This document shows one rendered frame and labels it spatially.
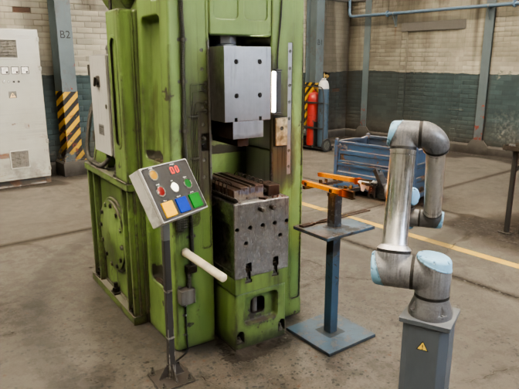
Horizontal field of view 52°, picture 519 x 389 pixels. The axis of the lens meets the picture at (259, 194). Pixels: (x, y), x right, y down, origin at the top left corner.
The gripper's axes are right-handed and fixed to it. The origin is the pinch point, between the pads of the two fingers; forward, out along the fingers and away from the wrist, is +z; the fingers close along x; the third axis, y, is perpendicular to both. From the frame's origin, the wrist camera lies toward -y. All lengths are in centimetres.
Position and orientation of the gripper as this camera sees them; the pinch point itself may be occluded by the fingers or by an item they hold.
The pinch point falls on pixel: (361, 180)
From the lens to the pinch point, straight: 302.7
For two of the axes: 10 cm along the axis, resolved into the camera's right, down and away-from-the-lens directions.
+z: -6.1, -1.9, 7.7
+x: 7.9, -1.4, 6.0
